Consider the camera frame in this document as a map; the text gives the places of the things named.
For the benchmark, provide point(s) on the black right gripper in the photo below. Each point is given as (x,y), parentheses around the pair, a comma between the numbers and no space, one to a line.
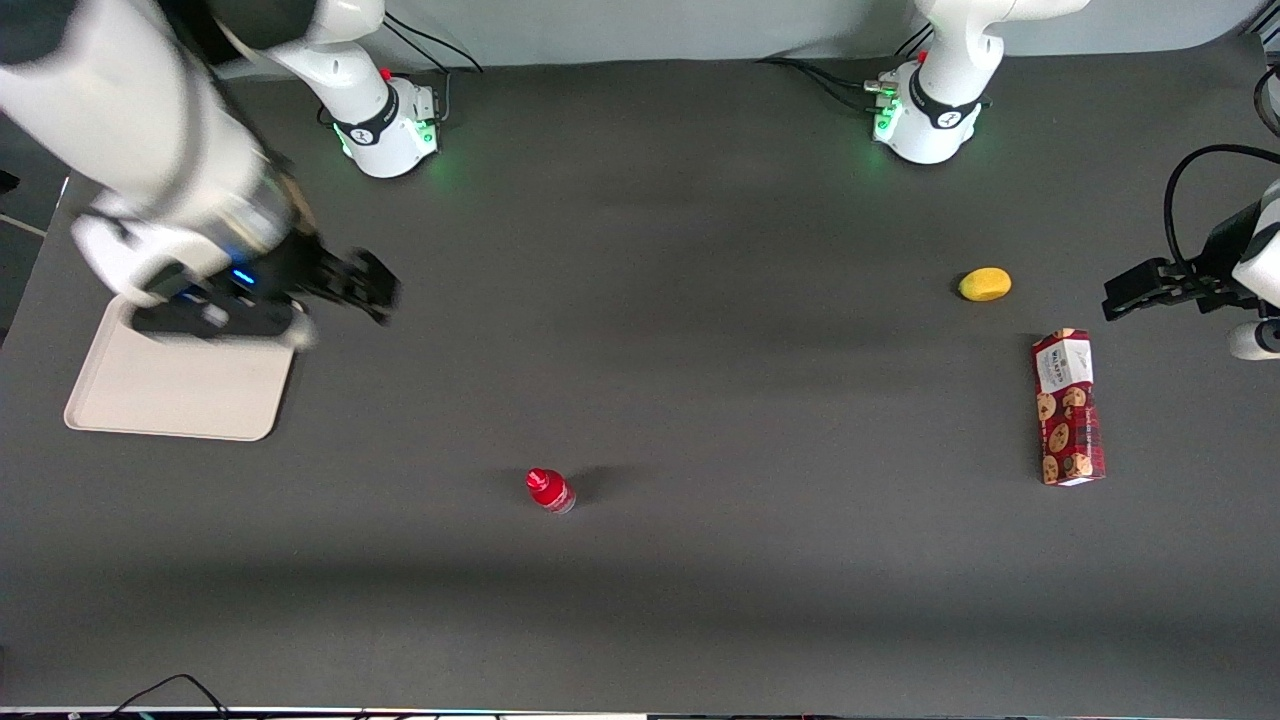
(307,268)

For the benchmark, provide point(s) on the aluminium frame rail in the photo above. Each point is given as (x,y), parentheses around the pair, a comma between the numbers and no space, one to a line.
(1265,35)

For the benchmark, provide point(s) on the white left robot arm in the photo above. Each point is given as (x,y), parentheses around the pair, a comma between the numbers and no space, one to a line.
(935,115)

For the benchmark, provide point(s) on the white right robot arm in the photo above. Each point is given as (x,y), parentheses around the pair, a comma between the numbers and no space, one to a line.
(120,110)

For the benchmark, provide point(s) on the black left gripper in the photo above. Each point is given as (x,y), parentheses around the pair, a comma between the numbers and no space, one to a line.
(1208,264)

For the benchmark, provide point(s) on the red cookie box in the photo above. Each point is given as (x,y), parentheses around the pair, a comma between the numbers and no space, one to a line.
(1068,408)

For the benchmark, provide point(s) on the small red coke bottle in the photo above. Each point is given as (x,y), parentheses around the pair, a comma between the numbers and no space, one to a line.
(550,491)

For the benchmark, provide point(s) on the yellow lemon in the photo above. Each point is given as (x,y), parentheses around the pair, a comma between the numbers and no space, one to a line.
(985,284)

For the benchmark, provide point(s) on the beige plastic tray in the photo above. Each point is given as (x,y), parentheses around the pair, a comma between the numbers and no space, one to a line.
(180,390)

